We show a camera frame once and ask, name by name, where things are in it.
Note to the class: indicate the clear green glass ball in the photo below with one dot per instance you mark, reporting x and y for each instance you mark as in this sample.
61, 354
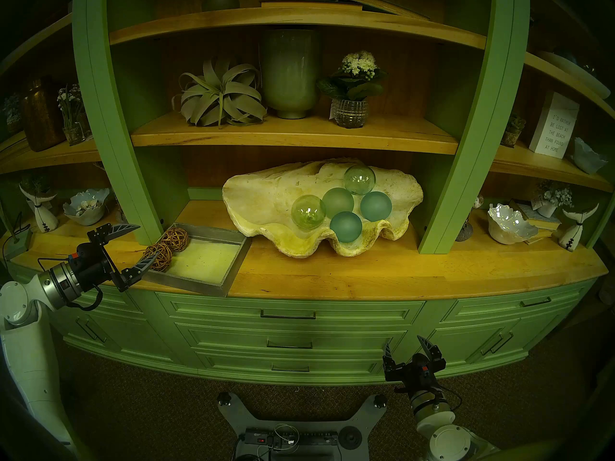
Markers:
359, 179
308, 212

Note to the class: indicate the small flowers in glass jar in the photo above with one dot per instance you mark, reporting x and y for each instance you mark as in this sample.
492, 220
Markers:
74, 131

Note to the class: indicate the grey-blue old book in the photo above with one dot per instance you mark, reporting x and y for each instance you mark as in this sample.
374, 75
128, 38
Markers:
545, 221

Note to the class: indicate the yellowed old book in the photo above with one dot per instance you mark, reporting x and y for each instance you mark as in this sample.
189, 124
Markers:
540, 236

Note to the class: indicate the dark green sphere ornament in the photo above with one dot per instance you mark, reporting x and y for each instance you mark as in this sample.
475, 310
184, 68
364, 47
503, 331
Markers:
220, 1

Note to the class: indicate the slanted old book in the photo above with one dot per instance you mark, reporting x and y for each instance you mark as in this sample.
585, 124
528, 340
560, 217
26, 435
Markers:
379, 5

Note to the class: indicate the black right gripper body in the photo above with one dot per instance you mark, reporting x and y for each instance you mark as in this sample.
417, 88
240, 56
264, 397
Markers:
415, 373

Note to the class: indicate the white quote sign block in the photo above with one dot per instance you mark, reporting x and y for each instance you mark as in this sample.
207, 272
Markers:
552, 128

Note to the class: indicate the small dark potted plant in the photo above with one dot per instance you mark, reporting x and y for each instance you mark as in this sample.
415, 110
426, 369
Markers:
511, 136

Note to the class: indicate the white ruffled shell bowl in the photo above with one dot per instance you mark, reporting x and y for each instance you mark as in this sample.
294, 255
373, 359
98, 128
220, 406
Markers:
509, 224
86, 212

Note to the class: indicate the giant clam shell bowl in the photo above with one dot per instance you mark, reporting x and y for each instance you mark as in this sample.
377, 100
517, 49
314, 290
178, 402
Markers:
269, 196

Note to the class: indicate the frosted teal glass ball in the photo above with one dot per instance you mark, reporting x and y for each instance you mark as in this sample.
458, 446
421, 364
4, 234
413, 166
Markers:
376, 206
346, 226
338, 200

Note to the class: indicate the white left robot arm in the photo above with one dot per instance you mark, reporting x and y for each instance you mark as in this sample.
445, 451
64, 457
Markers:
24, 359

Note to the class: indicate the woven rattan ball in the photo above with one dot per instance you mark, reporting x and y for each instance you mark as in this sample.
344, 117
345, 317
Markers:
161, 259
176, 238

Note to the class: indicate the white whale tail figurine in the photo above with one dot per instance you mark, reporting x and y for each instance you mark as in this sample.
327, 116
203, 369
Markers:
45, 217
571, 236

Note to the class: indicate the black round base disc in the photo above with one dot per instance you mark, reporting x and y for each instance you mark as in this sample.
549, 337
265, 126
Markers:
350, 437

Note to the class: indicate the black power strip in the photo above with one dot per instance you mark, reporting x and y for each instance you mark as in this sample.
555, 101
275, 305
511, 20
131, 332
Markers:
307, 437

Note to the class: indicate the white ruffled ceramic bowl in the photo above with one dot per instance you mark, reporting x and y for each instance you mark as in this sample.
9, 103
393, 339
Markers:
588, 160

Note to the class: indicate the brown glass jug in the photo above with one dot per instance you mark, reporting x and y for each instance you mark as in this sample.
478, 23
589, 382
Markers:
43, 119

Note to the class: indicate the large white plate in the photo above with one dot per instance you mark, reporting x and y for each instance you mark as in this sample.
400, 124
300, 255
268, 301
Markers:
576, 73

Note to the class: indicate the small figurine on stone base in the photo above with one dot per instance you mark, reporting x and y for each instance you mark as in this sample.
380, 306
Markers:
465, 232

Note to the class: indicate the large pale green vase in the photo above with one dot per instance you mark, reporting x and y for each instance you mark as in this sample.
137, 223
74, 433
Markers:
290, 71

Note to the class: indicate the pale flowers in white pot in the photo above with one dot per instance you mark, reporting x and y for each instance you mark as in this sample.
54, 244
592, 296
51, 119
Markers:
547, 208

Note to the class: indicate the grey metal square tray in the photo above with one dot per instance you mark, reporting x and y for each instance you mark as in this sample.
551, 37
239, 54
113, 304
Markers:
206, 260

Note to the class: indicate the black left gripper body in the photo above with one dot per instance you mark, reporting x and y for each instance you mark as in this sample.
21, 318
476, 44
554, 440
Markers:
91, 265

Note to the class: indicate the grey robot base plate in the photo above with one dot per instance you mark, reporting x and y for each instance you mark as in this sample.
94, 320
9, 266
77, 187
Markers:
240, 419

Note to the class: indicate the white flowers in glass vase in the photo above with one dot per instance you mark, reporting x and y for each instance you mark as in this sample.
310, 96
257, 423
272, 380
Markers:
350, 112

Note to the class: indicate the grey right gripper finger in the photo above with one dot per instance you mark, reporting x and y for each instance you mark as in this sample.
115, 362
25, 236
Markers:
431, 352
388, 358

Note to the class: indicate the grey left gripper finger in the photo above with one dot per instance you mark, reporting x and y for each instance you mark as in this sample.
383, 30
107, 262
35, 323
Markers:
117, 230
138, 271

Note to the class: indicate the grey-green air plant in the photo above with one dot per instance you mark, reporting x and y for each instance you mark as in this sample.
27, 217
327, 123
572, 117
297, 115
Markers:
221, 97

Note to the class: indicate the flat tan book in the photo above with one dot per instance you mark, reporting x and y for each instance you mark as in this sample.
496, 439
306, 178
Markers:
312, 5

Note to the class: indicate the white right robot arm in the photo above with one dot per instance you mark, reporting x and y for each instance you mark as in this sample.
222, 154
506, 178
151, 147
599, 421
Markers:
449, 441

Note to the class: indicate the green wooden shelf cabinet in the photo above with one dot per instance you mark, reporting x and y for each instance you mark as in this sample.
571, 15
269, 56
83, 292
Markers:
336, 321

